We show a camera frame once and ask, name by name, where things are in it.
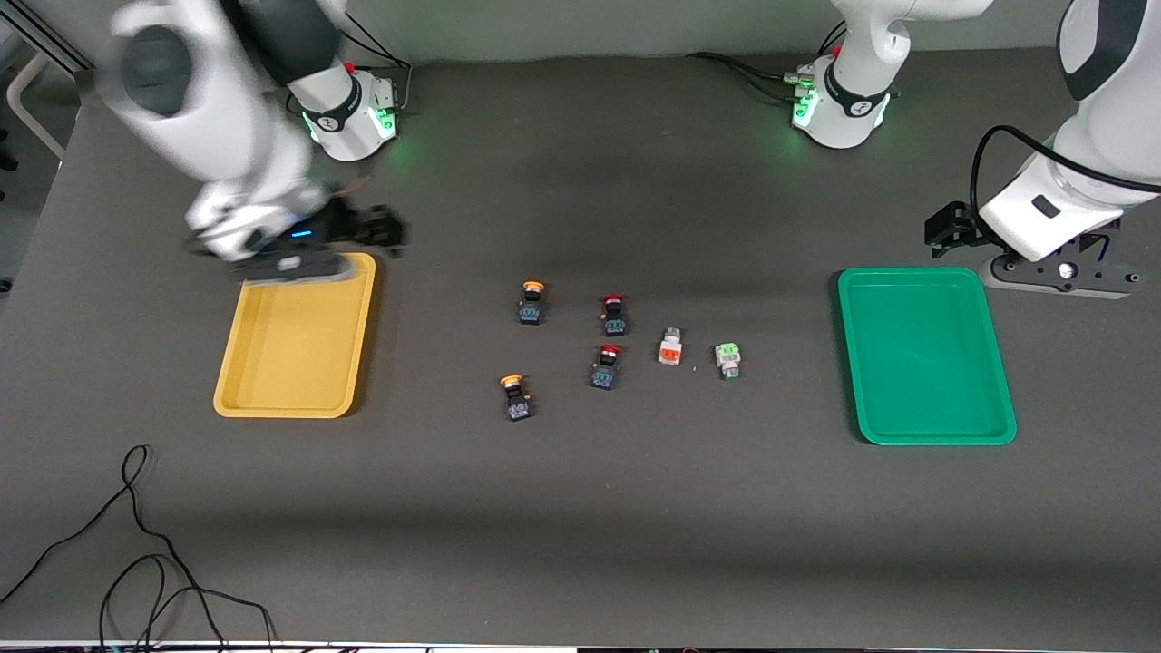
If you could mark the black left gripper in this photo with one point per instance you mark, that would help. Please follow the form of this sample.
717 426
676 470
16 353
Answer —
954 227

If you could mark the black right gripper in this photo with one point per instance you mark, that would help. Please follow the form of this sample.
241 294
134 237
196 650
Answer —
356 226

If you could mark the yellow push button switch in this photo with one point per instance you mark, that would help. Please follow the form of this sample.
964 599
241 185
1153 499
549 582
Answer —
531 311
518 405

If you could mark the green button orange contact block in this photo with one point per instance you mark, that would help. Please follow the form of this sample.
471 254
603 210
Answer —
670 350

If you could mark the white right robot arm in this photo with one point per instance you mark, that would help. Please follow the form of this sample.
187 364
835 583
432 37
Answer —
227 136

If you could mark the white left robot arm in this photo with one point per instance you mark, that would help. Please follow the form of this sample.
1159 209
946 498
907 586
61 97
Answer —
1088 136

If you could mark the green plastic tray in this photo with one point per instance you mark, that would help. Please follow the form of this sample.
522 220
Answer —
925 363

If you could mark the yellow plastic tray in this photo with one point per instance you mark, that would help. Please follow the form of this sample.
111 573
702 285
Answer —
299 363

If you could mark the red push button switch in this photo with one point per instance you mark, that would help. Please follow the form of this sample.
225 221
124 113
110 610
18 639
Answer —
605 372
614 319

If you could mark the black metal rail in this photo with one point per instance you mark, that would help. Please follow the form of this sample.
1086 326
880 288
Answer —
45 45

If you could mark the white tubular frame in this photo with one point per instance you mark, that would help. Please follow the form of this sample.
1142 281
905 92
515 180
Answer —
11 91

